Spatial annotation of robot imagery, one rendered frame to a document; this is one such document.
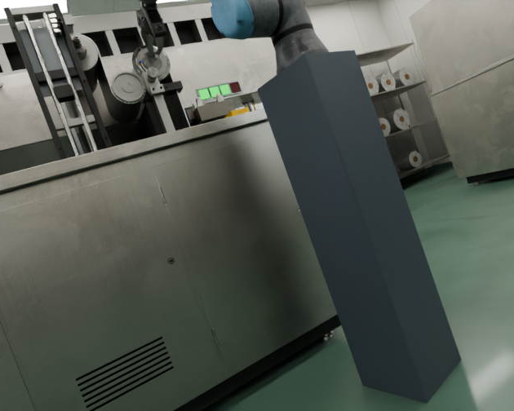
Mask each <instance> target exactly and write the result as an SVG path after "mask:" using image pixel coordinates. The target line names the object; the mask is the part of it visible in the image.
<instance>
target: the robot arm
mask: <svg viewBox="0 0 514 411"><path fill-rule="evenodd" d="M139 1H140V3H141V8H140V10H138V11H136V16H137V22H138V25H139V26H140V28H141V30H140V34H141V37H142V38H143V40H144V43H145V46H146V47H147V49H148V52H149V53H150V55H151V56H152V57H154V56H155V52H154V51H153V48H154V47H153V37H152V36H151V35H150V34H151V33H153V36H154V37H155V38H156V42H157V52H158V56H159V55H160V54H161V52H162V49H163V46H164V43H165V40H166V35H167V31H166V27H165V24H164V23H163V18H161V14H159V12H158V10H157V7H156V5H154V3H155V2H158V0H139ZM210 2H211V3H212V6H210V11H211V15H212V19H213V21H214V23H215V26H216V28H217V29H218V30H219V31H220V32H221V33H222V34H223V35H224V36H225V37H226V38H231V39H239V40H244V39H247V38H271V40H272V43H273V46H274V49H275V52H276V63H277V75H278V74H279V73H280V72H281V71H282V70H284V69H285V68H287V67H288V66H289V65H291V64H292V63H294V62H295V61H296V60H297V59H298V58H300V57H301V56H302V55H304V54H310V53H321V52H329V51H328V49H327V48H326V46H325V45H324V44H323V42H322V41H321V40H320V38H319V37H318V36H317V35H316V33H315V31H314V28H313V26H312V21H311V19H310V16H309V14H308V10H307V7H306V5H305V2H304V0H210ZM138 19H139V20H138Z"/></svg>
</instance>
